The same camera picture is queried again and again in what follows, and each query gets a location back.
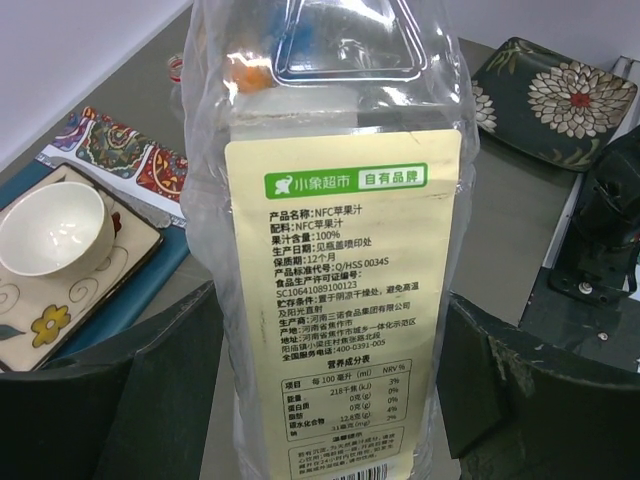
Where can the clear plastic bottle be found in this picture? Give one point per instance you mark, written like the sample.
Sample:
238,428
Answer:
175,65

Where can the square floral beige plate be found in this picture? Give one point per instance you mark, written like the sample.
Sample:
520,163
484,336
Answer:
39,313

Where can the orange juice bottle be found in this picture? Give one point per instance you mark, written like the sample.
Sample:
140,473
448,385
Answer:
248,76

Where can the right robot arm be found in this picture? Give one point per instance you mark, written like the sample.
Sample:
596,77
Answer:
597,259

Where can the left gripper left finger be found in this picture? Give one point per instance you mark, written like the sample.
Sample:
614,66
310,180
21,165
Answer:
135,406

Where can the clear bottle white cap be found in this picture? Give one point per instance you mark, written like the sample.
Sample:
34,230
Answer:
330,210

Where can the black floral square plate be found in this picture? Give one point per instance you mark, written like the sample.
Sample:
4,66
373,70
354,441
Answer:
548,106

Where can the blue patterned placemat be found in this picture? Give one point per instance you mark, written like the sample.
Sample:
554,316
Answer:
142,175

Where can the white ceramic bowl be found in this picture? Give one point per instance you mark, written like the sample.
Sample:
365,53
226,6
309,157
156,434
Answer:
60,228

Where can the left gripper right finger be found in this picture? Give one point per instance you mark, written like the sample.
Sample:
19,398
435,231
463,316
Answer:
515,407

